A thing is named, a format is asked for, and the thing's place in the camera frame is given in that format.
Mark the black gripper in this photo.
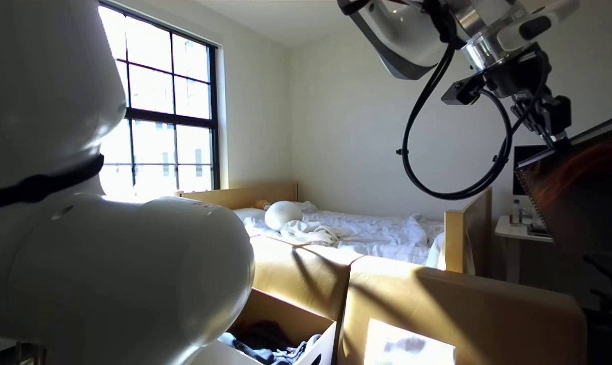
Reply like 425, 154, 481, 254
485, 42, 576, 153

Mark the open cardboard box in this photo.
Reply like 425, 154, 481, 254
224, 288, 341, 365
339, 255, 590, 365

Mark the small desk bottle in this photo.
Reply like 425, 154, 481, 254
510, 196, 527, 228

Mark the white desk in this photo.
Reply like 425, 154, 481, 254
495, 216, 558, 281

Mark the printed paper sign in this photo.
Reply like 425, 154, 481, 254
363, 319, 459, 365

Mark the white pillow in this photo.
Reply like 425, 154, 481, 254
263, 198, 320, 231

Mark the blue clothing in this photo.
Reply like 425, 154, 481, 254
217, 329, 322, 365

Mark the black framed window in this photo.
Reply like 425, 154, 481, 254
95, 0, 221, 198

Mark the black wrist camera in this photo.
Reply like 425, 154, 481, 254
442, 72, 488, 108

